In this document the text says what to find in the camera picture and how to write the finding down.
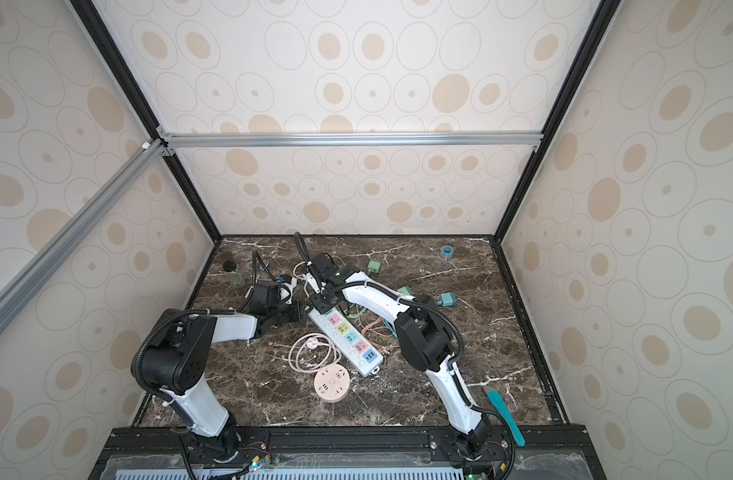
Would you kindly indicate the teal handled tool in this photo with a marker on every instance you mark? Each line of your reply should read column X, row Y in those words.
column 497, row 400

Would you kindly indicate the aluminium frame crossbar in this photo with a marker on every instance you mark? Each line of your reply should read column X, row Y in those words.
column 341, row 140

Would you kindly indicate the glass spice jar black lid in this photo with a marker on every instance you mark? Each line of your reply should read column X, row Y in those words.
column 234, row 276

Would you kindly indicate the teal charger plug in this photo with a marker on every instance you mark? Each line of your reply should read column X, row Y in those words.
column 448, row 299

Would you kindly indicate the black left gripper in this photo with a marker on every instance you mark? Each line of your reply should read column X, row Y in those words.
column 297, row 311

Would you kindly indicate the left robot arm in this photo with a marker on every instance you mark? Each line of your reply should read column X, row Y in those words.
column 171, row 362

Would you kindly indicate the aluminium frame left bar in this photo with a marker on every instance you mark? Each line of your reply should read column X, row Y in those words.
column 23, row 287

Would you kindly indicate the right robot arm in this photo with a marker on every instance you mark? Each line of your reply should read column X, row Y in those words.
column 429, row 342

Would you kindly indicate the white colourful power strip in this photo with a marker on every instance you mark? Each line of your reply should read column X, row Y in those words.
column 361, row 353

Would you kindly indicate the green charger far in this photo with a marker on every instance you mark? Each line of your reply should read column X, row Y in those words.
column 374, row 267

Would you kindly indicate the round pink power socket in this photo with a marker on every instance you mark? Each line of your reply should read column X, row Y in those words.
column 332, row 383

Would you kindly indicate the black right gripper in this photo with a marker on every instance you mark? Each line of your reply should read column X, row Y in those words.
column 320, row 307

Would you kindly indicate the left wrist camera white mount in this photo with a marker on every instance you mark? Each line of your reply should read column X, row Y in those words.
column 273, row 293

